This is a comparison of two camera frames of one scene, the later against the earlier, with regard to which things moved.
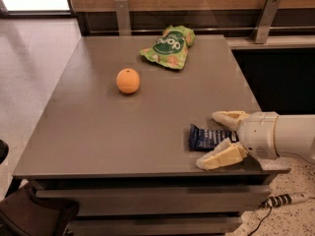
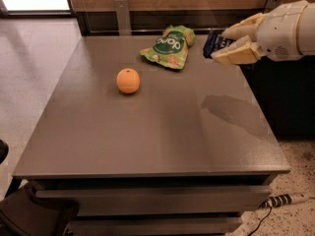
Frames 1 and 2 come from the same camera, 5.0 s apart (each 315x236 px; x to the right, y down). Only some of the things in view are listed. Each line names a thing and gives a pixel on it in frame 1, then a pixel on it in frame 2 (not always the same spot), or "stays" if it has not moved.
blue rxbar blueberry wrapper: x=206 y=140 → x=215 y=42
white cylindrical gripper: x=257 y=134 → x=278 y=33
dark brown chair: x=23 y=213 stays
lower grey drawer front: x=156 y=226 stays
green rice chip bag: x=171 y=50 stays
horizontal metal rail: x=204 y=29 stays
